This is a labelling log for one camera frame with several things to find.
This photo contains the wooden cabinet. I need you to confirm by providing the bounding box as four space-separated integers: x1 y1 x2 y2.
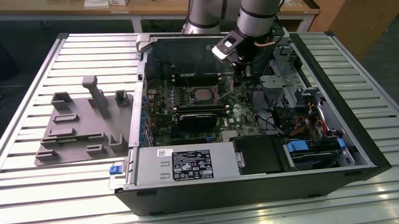
309 0 399 61

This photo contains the CPU socket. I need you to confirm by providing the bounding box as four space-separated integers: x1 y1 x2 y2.
186 86 219 105

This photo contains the hard disk in blue carrier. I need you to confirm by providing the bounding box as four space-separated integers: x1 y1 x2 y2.
284 138 357 171

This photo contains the black open PC case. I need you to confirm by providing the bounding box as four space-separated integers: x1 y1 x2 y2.
114 31 393 217

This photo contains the silver CPU chip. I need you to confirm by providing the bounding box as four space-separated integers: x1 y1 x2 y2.
190 88 214 101

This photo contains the small silver heat sink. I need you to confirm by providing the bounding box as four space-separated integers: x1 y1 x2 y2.
220 130 238 142

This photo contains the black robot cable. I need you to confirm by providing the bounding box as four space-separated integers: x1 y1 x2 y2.
252 23 290 49

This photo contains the black graphics card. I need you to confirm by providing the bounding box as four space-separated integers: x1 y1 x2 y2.
178 111 219 129

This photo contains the green RAM stick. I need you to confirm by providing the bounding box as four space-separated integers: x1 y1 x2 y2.
176 105 227 112

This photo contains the white paper box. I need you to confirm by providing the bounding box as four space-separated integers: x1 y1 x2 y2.
84 0 110 10

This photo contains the grey power supply unit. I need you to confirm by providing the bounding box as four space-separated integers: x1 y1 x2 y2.
136 141 242 187

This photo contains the green motherboard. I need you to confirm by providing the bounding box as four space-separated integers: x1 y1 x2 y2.
146 70 259 147

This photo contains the coloured wire bundle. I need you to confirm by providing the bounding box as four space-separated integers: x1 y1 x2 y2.
274 100 333 140

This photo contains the grey parts rack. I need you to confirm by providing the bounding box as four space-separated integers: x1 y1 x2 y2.
34 76 136 168

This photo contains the perforated metal drive cage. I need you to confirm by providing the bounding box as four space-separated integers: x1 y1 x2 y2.
258 45 322 108

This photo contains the black disk bay box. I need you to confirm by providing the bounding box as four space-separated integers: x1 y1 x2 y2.
230 135 292 175

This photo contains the wooden desk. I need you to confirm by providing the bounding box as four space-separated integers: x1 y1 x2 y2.
0 0 322 33

